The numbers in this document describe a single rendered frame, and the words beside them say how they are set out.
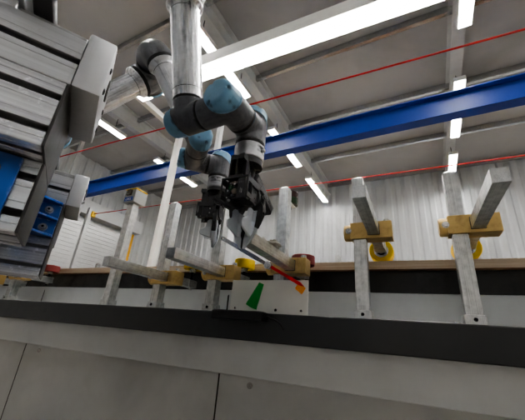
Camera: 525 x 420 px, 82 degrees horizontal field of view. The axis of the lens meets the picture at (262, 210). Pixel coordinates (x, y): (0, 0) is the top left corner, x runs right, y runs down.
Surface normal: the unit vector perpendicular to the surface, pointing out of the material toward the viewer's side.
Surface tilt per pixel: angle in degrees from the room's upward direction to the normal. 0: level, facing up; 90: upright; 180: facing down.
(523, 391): 90
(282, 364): 90
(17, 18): 90
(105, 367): 90
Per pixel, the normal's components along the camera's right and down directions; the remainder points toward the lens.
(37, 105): 0.53, -0.28
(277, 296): -0.43, -0.37
